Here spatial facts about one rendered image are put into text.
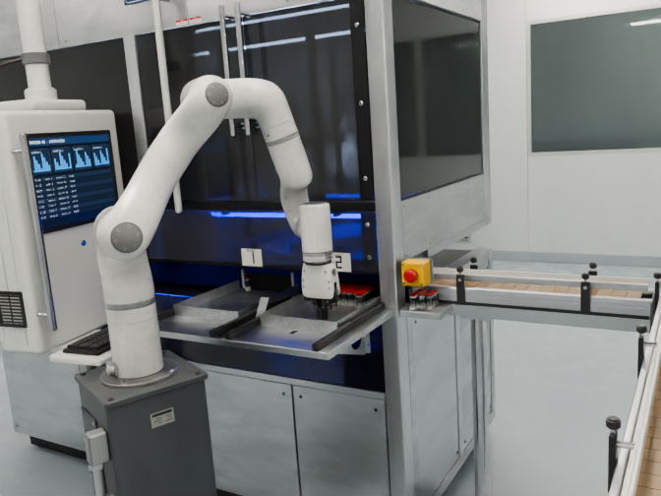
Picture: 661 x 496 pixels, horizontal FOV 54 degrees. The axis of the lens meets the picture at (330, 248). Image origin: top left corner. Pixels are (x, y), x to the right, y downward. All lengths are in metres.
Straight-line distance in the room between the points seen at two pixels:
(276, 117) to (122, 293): 0.58
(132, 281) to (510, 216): 5.33
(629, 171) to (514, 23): 1.70
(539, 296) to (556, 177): 4.57
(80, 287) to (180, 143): 0.88
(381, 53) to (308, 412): 1.20
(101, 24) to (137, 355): 1.37
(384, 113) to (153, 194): 0.71
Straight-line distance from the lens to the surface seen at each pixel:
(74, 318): 2.33
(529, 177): 6.54
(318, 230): 1.74
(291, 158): 1.70
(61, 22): 2.78
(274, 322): 1.91
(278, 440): 2.42
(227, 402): 2.50
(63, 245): 2.28
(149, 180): 1.60
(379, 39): 1.93
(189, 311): 2.11
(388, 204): 1.93
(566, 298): 1.95
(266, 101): 1.68
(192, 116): 1.59
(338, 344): 1.72
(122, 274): 1.66
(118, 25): 2.55
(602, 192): 6.44
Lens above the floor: 1.45
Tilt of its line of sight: 11 degrees down
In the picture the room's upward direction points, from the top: 4 degrees counter-clockwise
